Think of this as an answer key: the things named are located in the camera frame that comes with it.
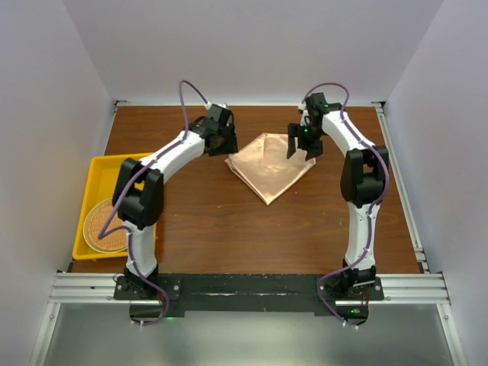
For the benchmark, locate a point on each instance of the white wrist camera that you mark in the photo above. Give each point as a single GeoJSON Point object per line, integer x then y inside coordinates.
{"type": "Point", "coordinates": [209, 105]}
{"type": "Point", "coordinates": [302, 109]}

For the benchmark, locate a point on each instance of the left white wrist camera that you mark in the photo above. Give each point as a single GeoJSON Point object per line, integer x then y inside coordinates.
{"type": "Point", "coordinates": [209, 105]}

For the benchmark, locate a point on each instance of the aluminium table frame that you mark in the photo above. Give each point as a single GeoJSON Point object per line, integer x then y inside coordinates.
{"type": "Point", "coordinates": [213, 223]}

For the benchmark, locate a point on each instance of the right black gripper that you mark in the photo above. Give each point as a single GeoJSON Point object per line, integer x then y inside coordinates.
{"type": "Point", "coordinates": [313, 150]}

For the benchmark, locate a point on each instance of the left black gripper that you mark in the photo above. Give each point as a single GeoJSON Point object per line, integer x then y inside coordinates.
{"type": "Point", "coordinates": [230, 146]}

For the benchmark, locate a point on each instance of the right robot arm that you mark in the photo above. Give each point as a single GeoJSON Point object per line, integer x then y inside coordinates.
{"type": "Point", "coordinates": [364, 183]}

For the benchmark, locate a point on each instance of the yellow plastic tray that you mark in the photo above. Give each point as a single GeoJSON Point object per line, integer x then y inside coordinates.
{"type": "Point", "coordinates": [101, 181]}

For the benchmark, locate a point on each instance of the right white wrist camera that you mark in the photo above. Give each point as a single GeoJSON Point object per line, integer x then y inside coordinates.
{"type": "Point", "coordinates": [302, 109]}

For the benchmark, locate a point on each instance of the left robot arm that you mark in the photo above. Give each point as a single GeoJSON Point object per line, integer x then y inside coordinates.
{"type": "Point", "coordinates": [138, 198]}

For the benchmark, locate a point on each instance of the peach cloth napkin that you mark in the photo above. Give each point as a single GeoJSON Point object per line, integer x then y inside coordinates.
{"type": "Point", "coordinates": [264, 167]}

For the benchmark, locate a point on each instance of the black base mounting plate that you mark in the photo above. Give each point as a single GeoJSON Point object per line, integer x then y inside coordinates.
{"type": "Point", "coordinates": [299, 293]}

